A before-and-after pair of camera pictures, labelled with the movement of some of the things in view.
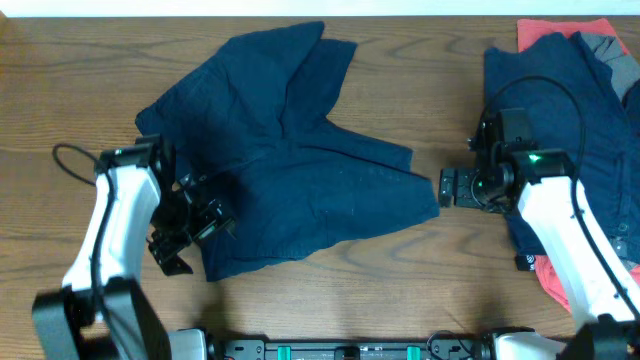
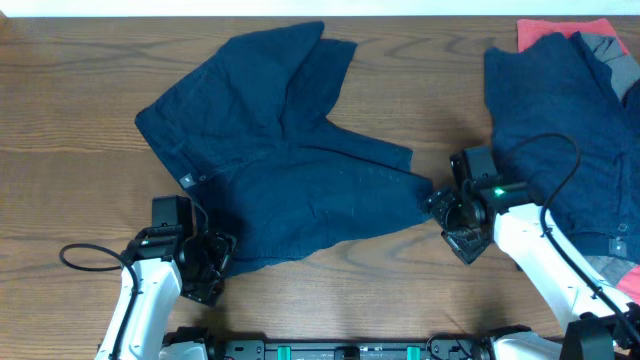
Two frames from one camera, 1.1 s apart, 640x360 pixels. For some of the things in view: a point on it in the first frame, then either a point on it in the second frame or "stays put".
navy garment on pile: (575, 105) stays put
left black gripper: (171, 249) to (224, 246)
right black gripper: (462, 195) to (439, 204)
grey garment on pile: (624, 70) stays put
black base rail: (263, 349) stays put
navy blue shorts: (253, 123) stays put
